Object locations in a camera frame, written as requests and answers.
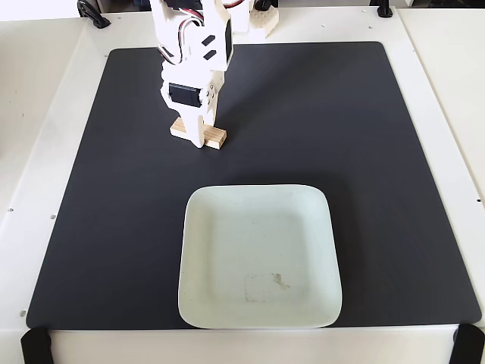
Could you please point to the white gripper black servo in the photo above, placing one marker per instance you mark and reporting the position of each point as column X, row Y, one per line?
column 184, row 96

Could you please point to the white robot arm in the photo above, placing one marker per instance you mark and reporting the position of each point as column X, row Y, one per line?
column 212, row 41

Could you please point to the black rubber work mat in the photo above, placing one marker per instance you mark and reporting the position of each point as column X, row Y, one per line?
column 113, row 208

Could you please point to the black table clamp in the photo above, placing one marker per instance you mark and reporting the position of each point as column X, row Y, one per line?
column 384, row 7
column 92, row 13

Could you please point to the light wooden block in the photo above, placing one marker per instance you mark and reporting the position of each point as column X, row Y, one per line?
column 216, row 136

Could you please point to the white square plate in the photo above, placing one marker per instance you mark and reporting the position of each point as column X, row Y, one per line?
column 257, row 246

